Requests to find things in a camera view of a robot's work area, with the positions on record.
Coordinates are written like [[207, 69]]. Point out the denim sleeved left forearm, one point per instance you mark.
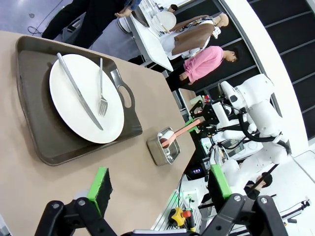
[[134, 4]]

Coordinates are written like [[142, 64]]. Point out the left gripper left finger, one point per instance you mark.
[[98, 191]]

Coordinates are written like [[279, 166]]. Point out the rectangular steel container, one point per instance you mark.
[[157, 155]]

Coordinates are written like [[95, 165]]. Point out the dark brown serving tray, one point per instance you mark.
[[49, 147]]

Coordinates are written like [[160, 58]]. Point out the person in denim jacket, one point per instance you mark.
[[93, 19]]

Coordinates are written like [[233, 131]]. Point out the silver table knife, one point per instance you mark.
[[79, 91]]

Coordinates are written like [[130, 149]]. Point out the black haired seated person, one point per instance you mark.
[[264, 180]]

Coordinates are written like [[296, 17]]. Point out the white table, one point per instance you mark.
[[152, 46]]

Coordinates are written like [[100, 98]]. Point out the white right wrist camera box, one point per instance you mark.
[[220, 115]]

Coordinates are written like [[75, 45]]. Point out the black camera boom stand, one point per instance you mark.
[[299, 206]]

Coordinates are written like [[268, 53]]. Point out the person in pink shirt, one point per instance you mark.
[[204, 64]]

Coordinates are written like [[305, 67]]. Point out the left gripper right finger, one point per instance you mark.
[[219, 186]]

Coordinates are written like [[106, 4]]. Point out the silver fork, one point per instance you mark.
[[102, 104]]

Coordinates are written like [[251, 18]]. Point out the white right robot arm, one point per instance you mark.
[[258, 115]]

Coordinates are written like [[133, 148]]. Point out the white round dinner plate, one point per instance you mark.
[[66, 103], [165, 20]]

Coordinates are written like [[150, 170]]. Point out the mannequin in brown clothing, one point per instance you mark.
[[192, 37]]

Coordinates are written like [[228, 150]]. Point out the black digital display box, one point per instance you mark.
[[197, 170]]

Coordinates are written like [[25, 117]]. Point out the brown side table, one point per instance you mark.
[[187, 98]]

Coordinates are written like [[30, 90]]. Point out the person's left hand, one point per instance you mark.
[[124, 13]]

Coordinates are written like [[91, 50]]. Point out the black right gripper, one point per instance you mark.
[[206, 118]]

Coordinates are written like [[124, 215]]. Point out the black folded cloth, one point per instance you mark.
[[140, 19]]

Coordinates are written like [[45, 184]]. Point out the yellow emergency stop button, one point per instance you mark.
[[178, 216]]

